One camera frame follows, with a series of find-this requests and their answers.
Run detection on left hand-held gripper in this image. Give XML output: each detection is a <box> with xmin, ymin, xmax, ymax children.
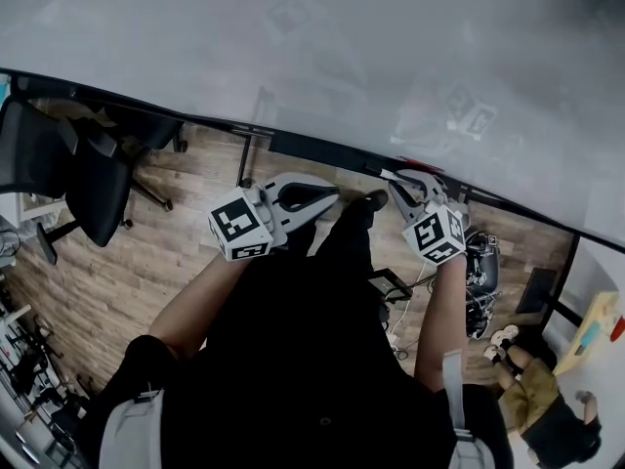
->
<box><xmin>207</xmin><ymin>172</ymin><xmax>341</xmax><ymax>264</ymax></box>

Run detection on person's black trousers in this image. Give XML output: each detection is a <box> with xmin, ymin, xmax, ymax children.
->
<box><xmin>286</xmin><ymin>197</ymin><xmax>393</xmax><ymax>313</ymax></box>

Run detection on black office chair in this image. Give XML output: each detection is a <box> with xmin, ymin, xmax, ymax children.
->
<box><xmin>0</xmin><ymin>99</ymin><xmax>175</xmax><ymax>266</ymax></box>
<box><xmin>104</xmin><ymin>107</ymin><xmax>190</xmax><ymax>155</ymax></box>

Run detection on black marker pen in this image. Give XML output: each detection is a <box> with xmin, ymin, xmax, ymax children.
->
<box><xmin>364</xmin><ymin>161</ymin><xmax>408</xmax><ymax>186</ymax></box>

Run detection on large white whiteboard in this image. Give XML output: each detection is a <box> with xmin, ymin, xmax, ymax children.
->
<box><xmin>0</xmin><ymin>0</ymin><xmax>625</xmax><ymax>254</ymax></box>

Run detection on person's right black shoe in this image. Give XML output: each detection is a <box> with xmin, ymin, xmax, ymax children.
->
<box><xmin>362</xmin><ymin>189</ymin><xmax>391</xmax><ymax>212</ymax></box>

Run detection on grey shoulder strap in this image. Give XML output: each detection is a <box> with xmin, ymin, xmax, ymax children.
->
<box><xmin>99</xmin><ymin>385</ymin><xmax>165</xmax><ymax>469</ymax></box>
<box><xmin>440</xmin><ymin>349</ymin><xmax>495</xmax><ymax>469</ymax></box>

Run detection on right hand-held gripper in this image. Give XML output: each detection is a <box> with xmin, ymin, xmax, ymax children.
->
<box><xmin>387</xmin><ymin>169</ymin><xmax>471</xmax><ymax>267</ymax></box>

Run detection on person's right forearm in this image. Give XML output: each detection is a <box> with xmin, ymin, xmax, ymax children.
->
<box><xmin>413</xmin><ymin>256</ymin><xmax>468</xmax><ymax>393</ymax></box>

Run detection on black flat panel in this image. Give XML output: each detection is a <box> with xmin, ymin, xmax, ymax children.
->
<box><xmin>515</xmin><ymin>267</ymin><xmax>560</xmax><ymax>316</ymax></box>

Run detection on person in dark shirt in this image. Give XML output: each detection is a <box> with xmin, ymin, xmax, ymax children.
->
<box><xmin>79</xmin><ymin>271</ymin><xmax>515</xmax><ymax>469</ymax></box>

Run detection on black power brick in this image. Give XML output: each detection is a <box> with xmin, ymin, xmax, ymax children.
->
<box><xmin>366</xmin><ymin>268</ymin><xmax>413</xmax><ymax>305</ymax></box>

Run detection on wooden toy board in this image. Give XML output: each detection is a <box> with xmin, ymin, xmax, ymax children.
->
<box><xmin>551</xmin><ymin>290</ymin><xmax>625</xmax><ymax>377</ymax></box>

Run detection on person's left forearm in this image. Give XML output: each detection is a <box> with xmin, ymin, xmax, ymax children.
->
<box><xmin>146</xmin><ymin>254</ymin><xmax>256</xmax><ymax>362</ymax></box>

